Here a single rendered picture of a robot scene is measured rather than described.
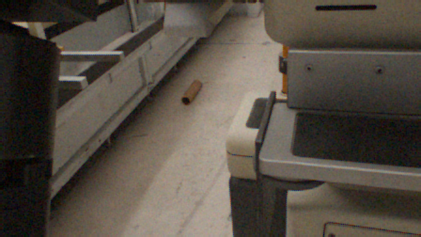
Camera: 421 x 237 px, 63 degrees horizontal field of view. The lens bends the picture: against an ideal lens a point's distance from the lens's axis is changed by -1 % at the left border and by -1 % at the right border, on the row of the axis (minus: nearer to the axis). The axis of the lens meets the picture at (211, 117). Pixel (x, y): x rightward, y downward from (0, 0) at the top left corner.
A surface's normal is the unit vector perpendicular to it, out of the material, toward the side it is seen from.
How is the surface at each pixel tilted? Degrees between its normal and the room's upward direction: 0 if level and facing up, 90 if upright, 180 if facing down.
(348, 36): 98
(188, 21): 54
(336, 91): 90
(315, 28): 98
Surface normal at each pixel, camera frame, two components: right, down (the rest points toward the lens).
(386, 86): -0.28, 0.50
